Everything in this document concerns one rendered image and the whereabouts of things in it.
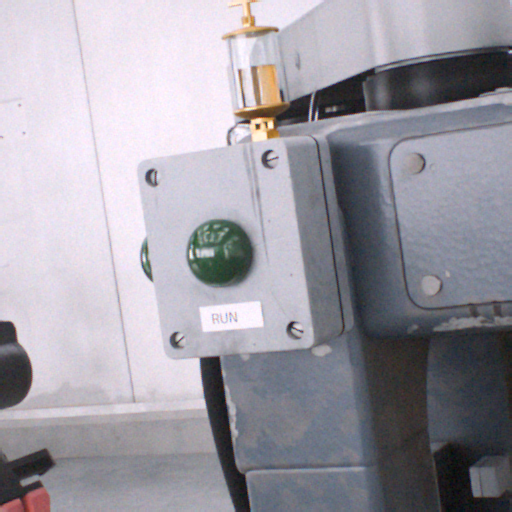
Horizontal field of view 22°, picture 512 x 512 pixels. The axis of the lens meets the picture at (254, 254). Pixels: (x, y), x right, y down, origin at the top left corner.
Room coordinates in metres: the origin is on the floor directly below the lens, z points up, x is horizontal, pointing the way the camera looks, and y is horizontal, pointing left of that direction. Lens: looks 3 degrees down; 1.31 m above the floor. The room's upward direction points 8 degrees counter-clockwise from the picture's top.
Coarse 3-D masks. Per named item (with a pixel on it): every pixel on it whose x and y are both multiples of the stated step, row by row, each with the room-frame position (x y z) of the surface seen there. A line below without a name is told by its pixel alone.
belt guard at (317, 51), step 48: (336, 0) 0.76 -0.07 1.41; (384, 0) 0.69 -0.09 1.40; (432, 0) 0.68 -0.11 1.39; (480, 0) 0.69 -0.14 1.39; (288, 48) 0.89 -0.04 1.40; (336, 48) 0.77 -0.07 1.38; (384, 48) 0.70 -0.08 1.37; (432, 48) 0.68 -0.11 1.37; (480, 48) 0.69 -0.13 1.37; (288, 96) 0.90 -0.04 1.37; (336, 96) 1.11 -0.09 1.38
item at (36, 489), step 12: (0, 480) 0.87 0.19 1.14; (12, 480) 0.87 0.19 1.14; (0, 492) 0.86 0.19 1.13; (12, 492) 0.87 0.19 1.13; (24, 492) 0.88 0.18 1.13; (36, 492) 0.88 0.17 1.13; (0, 504) 0.86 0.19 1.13; (24, 504) 0.88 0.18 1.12; (36, 504) 0.88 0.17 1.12; (48, 504) 0.89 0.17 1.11
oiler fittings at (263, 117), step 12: (240, 0) 0.64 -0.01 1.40; (252, 0) 0.64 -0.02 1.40; (252, 24) 0.64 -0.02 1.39; (228, 36) 0.63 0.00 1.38; (240, 108) 0.63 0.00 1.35; (252, 108) 0.63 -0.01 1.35; (264, 108) 0.63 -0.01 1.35; (276, 108) 0.63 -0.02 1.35; (252, 120) 0.64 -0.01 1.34; (264, 120) 0.63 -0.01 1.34; (276, 120) 0.64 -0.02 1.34; (252, 132) 0.64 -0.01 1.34; (264, 132) 0.63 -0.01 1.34; (276, 132) 0.64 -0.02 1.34
